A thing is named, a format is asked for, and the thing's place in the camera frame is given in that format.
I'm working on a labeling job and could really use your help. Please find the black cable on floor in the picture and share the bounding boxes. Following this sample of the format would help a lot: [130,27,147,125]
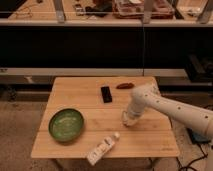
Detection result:
[175,139,213,171]

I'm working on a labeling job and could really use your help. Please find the green bowl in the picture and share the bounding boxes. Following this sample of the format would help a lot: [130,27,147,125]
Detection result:
[48,108,84,143]

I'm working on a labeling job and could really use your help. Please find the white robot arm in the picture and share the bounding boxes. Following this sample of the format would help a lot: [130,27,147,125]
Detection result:
[122,84,213,139]

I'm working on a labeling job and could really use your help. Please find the tray of items on shelf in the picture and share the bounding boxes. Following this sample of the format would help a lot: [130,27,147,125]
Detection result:
[112,0,174,19]

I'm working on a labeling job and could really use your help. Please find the metal shelf rack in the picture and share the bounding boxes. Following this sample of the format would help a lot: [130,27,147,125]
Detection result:
[0,0,213,77]

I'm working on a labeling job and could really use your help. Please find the wooden table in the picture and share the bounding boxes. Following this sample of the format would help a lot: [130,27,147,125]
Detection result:
[31,77,179,158]

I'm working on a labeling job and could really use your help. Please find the brown sausage-shaped item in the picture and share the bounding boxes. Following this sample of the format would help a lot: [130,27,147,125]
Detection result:
[116,83,135,89]

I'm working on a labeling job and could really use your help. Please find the white plastic bottle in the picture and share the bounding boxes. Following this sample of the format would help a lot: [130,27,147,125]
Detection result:
[86,132,120,166]

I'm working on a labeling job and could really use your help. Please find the black rectangular block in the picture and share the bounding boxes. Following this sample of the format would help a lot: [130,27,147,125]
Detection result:
[101,86,112,103]

